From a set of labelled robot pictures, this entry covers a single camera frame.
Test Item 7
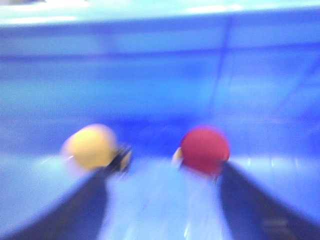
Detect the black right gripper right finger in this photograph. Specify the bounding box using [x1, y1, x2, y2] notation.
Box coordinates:
[219, 162, 320, 240]

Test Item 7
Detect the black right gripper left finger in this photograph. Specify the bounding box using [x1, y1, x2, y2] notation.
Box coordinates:
[0, 167, 113, 240]

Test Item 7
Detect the yellow mushroom push button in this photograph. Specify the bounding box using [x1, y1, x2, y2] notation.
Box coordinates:
[60, 123, 132, 175]

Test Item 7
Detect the red mushroom push button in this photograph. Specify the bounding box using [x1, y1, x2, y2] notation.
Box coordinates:
[171, 125, 230, 180]

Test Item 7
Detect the blue plastic target bin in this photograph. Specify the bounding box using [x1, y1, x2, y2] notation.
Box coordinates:
[0, 0, 320, 240]

